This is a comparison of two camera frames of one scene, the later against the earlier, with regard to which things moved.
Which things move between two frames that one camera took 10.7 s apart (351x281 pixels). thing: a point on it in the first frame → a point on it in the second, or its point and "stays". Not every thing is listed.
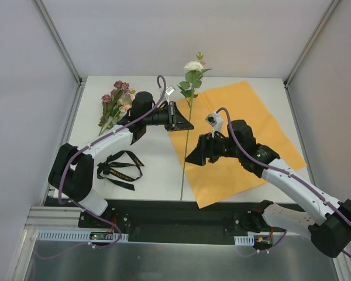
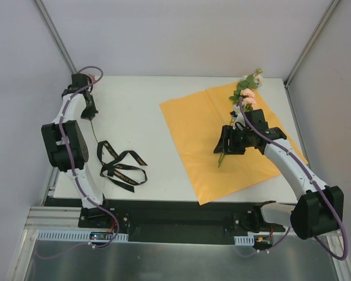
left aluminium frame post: (81, 81) stays
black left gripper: (170, 116) → (88, 103)
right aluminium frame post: (313, 40) stays
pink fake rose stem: (124, 103) → (248, 103)
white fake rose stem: (193, 71) → (251, 81)
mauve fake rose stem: (109, 102) → (92, 129)
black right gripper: (207, 148) → (230, 139)
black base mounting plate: (179, 222) stays
